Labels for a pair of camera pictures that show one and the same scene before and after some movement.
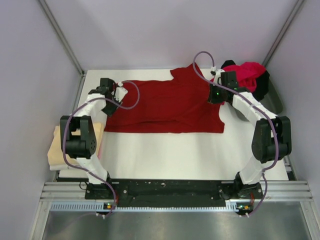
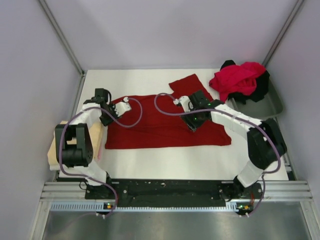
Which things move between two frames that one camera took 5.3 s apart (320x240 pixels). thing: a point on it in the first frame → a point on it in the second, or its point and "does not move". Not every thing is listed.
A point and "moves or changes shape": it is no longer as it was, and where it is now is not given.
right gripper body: (216, 95) → (194, 120)
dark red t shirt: (182, 104) moves or changes shape
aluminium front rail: (278, 191) does not move
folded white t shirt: (54, 168) does not move
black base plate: (173, 193) does not move
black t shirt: (261, 91) does not move
